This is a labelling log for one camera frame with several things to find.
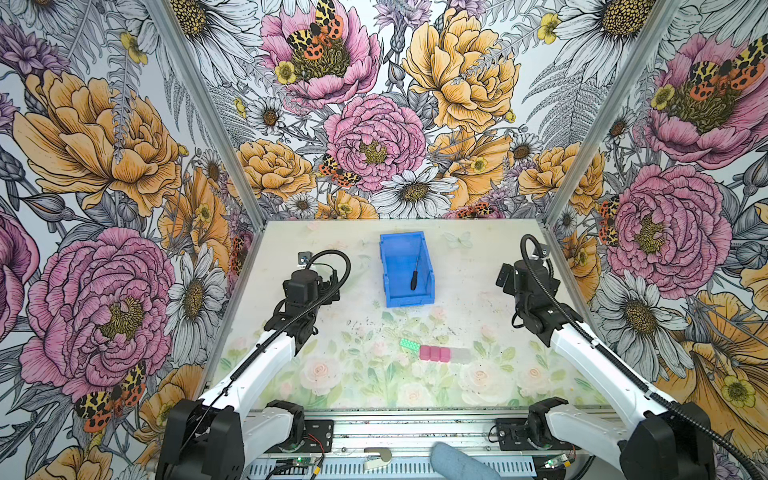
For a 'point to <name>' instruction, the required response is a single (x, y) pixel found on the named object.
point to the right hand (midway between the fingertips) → (521, 278)
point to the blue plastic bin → (402, 254)
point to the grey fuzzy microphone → (451, 464)
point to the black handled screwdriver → (414, 277)
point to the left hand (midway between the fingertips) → (317, 286)
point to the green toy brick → (407, 343)
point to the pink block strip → (435, 353)
